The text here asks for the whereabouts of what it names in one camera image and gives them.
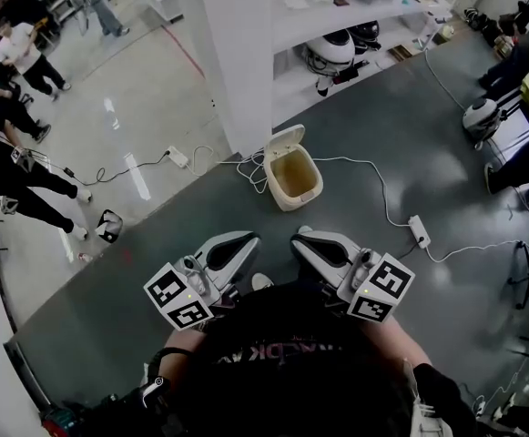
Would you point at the person's left forearm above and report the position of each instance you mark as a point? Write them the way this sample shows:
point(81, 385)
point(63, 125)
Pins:
point(182, 342)

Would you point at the white power strip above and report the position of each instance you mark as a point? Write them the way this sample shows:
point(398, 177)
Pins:
point(419, 231)
point(178, 156)

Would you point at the black helmet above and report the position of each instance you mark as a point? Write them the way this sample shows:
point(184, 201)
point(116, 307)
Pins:
point(365, 33)

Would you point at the white and black robot head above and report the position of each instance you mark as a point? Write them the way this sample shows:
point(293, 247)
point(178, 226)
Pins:
point(332, 49)

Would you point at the person's white shoe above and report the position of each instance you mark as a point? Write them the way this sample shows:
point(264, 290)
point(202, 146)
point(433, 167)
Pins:
point(305, 229)
point(261, 281)

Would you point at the person's black shirt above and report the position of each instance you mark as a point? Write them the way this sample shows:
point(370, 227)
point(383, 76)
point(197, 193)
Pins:
point(291, 371)

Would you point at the person's left white shoe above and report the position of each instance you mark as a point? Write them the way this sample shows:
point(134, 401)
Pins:
point(261, 281)

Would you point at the white round floor device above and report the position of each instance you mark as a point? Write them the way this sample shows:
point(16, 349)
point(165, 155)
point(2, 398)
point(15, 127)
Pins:
point(480, 118)

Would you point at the white shelving unit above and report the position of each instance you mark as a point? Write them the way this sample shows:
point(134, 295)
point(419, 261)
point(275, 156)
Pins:
point(337, 12)

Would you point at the beige pedal trash bin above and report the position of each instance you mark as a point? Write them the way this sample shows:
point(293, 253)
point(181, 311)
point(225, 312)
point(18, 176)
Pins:
point(293, 175)

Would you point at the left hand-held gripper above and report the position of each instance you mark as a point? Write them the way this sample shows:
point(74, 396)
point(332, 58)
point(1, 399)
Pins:
point(200, 280)

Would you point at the person's right white shoe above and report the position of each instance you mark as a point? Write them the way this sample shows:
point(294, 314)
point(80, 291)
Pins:
point(305, 229)

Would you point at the red and teal device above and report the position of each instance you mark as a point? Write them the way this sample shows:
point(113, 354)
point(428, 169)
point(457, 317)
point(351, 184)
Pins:
point(61, 423)

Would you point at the person's right forearm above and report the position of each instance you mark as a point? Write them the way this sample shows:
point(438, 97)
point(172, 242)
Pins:
point(400, 339)

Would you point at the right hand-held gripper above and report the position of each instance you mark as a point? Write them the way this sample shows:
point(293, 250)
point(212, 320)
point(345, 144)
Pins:
point(364, 280)

